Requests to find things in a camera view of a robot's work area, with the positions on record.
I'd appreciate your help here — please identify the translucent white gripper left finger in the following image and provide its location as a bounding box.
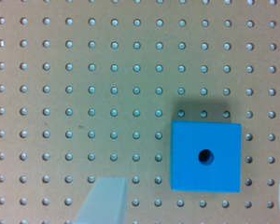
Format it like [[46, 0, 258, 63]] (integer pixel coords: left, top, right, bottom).
[[73, 177, 127, 224]]

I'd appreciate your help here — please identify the blue cube with hole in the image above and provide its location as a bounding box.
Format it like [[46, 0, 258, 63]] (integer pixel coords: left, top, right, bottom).
[[170, 120, 242, 192]]

